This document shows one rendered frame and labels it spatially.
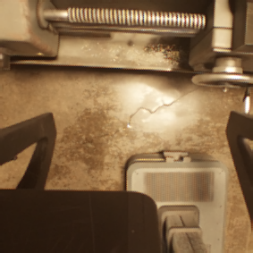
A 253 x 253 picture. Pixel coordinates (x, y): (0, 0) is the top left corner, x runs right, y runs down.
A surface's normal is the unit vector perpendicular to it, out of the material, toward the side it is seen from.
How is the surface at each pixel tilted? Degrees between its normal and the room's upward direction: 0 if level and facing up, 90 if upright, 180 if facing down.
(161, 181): 0
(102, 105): 0
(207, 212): 0
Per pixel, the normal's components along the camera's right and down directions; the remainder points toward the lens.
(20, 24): -0.06, 0.60
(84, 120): -0.03, 0.09
